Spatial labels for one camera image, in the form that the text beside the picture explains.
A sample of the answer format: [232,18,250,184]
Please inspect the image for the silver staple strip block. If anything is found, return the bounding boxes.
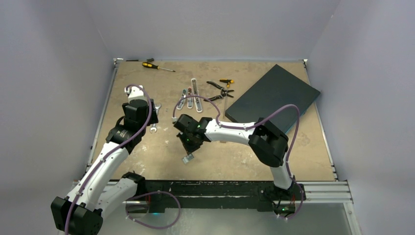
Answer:
[182,153,194,164]

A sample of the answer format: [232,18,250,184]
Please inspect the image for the red silver stapler insert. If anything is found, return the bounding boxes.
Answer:
[186,87,193,109]

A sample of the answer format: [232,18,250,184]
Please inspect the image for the silver stapler magazine tray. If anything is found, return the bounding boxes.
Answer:
[176,89,187,110]

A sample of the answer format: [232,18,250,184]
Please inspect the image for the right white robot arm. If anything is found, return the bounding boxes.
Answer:
[172,114,294,199]

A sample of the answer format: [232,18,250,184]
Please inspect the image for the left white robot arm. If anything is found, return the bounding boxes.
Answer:
[51,98,158,235]

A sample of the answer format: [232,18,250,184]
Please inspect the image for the silver open-end wrench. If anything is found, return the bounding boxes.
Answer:
[150,103,162,134]

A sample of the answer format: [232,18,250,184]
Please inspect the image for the small yellow black screwdriver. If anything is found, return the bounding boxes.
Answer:
[219,79,234,88]

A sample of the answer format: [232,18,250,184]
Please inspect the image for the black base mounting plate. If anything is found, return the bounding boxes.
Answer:
[135,180,305,213]

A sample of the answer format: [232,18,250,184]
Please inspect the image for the black flat box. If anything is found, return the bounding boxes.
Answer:
[225,65,321,123]

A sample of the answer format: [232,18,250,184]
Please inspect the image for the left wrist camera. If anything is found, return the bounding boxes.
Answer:
[124,85,147,103]

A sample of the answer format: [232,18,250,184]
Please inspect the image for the black handled pliers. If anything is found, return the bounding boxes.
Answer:
[203,81,235,102]

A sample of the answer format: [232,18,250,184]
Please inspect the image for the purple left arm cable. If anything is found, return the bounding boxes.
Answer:
[64,84,153,235]

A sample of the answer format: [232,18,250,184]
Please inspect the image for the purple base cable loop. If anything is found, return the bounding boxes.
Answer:
[125,191,181,230]

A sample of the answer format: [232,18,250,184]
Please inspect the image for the aluminium frame rail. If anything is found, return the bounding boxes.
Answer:
[272,181,353,205]

